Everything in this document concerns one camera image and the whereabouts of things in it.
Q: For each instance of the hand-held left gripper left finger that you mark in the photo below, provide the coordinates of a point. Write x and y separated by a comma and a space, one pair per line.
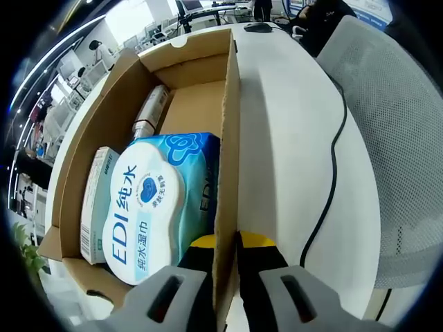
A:
194, 294

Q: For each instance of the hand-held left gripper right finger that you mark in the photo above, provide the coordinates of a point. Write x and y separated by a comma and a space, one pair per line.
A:
259, 276

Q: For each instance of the light blue wet wipes pack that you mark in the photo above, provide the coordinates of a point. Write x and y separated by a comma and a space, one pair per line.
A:
149, 207

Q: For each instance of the pale green small carton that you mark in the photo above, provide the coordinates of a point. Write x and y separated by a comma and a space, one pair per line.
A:
95, 207

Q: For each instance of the brown cardboard shoe box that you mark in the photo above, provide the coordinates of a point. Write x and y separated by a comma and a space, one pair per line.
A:
194, 103

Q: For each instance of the green potted plant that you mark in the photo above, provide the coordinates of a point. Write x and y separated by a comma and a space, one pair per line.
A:
29, 252

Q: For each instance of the white mesh office chair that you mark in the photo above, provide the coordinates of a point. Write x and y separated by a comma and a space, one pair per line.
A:
398, 138

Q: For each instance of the black computer mouse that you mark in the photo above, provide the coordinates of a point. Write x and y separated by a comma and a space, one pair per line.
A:
257, 27

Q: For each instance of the black desk stand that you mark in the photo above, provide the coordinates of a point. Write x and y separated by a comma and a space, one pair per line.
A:
187, 20

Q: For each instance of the blue white wall board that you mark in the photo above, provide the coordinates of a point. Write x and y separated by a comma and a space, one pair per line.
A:
370, 12

